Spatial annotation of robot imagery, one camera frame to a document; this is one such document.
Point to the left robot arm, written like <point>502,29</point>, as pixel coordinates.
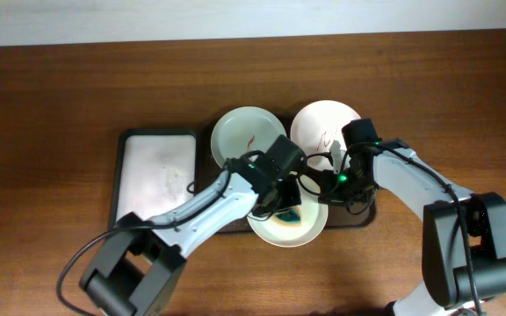
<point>137,268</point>

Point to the large brown tray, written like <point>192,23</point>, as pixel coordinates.
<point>339,217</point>

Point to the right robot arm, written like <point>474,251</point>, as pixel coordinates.
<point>464,233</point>

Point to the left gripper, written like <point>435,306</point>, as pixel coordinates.
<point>292,198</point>

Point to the small dark tray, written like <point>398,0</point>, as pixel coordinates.
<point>119,153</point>

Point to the green yellow sponge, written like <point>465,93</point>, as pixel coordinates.
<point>291,216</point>

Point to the white front plate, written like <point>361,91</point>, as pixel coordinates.
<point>313,219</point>

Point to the pinkish white plate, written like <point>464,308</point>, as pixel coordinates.
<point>317,125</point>

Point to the pale green plate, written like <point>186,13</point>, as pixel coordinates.
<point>242,130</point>

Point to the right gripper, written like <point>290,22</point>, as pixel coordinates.
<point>329,194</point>

